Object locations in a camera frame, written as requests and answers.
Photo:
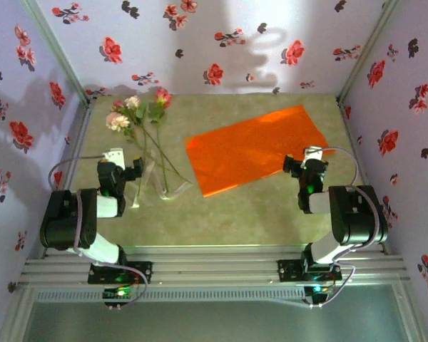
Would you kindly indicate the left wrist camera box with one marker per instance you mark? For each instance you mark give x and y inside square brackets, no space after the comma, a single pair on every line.
[115,156]

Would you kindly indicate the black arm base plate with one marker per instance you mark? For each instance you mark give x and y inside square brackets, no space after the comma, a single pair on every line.
[144,272]
[287,270]

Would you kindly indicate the aluminium frame rail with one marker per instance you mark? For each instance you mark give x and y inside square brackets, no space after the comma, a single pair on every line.
[214,267]

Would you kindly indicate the aluminium corner post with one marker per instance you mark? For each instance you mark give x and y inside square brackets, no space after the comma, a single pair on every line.
[60,53]
[364,53]

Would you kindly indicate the orange wrapping paper sheet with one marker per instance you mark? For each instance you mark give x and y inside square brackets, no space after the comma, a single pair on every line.
[249,149]

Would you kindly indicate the pink fake rose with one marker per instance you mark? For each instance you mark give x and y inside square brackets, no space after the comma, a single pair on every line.
[163,97]

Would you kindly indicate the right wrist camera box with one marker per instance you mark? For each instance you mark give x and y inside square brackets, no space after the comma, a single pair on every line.
[314,154]

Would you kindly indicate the pale pink fake carnation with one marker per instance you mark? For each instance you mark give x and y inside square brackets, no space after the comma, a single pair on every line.
[117,121]

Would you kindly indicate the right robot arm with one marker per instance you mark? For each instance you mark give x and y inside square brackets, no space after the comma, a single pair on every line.
[356,213]

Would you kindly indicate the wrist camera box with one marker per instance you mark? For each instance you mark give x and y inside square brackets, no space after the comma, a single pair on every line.
[314,154]
[115,156]

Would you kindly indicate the white fake rose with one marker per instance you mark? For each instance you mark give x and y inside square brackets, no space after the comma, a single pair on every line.
[132,101]

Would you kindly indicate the aluminium side rail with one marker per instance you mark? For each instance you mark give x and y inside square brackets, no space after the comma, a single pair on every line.
[346,126]
[79,142]

